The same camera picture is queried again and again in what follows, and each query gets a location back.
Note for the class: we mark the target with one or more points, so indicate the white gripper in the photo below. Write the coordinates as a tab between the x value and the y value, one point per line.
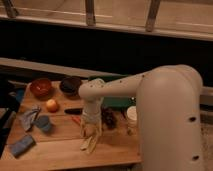
91	114

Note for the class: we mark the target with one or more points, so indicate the yellow banana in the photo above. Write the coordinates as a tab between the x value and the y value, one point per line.
89	143

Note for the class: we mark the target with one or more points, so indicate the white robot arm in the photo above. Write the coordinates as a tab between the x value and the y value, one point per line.
168	114

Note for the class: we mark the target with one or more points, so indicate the green plastic tray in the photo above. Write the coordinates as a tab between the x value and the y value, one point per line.
114	102

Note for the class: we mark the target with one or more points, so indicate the red chili pepper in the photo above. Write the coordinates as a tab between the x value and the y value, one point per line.
76	119

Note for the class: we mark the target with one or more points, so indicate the dark purple grape bunch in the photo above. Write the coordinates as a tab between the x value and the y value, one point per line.
108	118

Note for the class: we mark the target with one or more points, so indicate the white plastic cup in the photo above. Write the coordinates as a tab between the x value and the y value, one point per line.
131	115

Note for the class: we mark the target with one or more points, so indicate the wooden cutting board table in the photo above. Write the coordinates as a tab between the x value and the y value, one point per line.
60	149

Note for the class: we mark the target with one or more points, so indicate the yellow red apple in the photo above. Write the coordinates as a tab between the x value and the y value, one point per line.
52	105

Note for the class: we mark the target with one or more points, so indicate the dark brown bowl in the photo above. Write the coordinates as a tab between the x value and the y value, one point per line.
70	85

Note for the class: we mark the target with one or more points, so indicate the red bowl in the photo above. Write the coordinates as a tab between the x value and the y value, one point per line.
41	87

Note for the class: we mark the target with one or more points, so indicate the blue sponge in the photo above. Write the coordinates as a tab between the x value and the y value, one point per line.
22	145

